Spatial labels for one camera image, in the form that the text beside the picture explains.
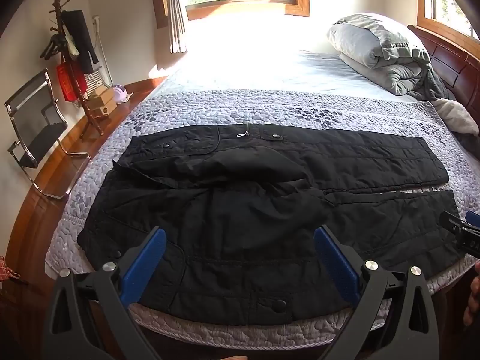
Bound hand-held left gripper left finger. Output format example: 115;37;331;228
43;227;167;360

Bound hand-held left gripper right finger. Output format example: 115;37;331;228
313;225;441;360

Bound black quilted jacket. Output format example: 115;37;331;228
77;124;466;327

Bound person's right hand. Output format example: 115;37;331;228
463;272;480;327

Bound white pillow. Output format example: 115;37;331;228
433;98;480;136

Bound red checked cloth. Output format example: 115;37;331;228
0;255;21;282

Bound dark grey fleece blanket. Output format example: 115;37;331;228
407;60;458;102

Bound wooden coat rack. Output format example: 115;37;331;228
39;0;109;136

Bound grey floral quilted bedspread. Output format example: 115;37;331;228
45;89;480;346

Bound wooden headboard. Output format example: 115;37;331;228
407;24;480;121

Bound black mesh chrome chair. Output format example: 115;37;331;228
4;68;92;199

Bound large cardboard box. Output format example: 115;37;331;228
88;95;118;119

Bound purple plastic item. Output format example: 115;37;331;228
112;84;134;104

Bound small cardboard box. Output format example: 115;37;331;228
90;84;115;100

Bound white slatted rack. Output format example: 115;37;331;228
84;67;109;98

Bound red bag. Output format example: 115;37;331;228
56;62;89;102

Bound folded grey duvet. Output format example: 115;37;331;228
326;13;436;96

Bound light blue bed sheet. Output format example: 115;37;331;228
161;19;417;102

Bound black hanging garment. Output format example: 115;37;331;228
61;9;100;74

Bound black clothes hangers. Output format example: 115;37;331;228
39;34;68;61

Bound white patterned curtain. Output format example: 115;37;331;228
161;0;188;54

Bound white wall cable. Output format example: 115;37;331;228
92;15;113;87

